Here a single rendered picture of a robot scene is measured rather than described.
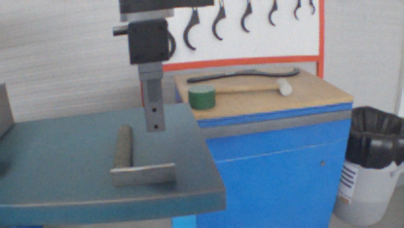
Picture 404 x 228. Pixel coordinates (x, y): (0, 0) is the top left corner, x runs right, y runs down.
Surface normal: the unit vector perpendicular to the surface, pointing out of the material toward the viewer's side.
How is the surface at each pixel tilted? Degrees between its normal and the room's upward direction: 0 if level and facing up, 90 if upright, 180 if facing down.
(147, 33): 90
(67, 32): 90
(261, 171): 90
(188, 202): 90
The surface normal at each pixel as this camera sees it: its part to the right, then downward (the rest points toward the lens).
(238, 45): 0.18, 0.35
